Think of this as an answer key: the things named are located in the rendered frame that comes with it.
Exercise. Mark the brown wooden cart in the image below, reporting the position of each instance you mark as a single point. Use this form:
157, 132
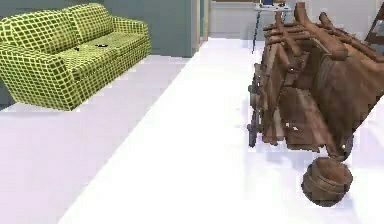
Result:
316, 86

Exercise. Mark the brown wooden shelf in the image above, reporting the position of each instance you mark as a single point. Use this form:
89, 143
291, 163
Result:
376, 30

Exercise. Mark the white table with thin legs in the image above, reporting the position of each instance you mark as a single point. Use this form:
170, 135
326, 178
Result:
271, 8

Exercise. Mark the green checked sofa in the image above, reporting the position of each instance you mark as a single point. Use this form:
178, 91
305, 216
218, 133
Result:
50, 66

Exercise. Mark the blue object on table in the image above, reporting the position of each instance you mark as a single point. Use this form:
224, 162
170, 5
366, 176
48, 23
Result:
267, 2

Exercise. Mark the brown wooden barrel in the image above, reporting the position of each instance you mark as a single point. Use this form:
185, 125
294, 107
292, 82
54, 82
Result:
326, 181

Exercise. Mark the black remote control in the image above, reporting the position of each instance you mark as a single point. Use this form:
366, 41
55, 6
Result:
101, 45

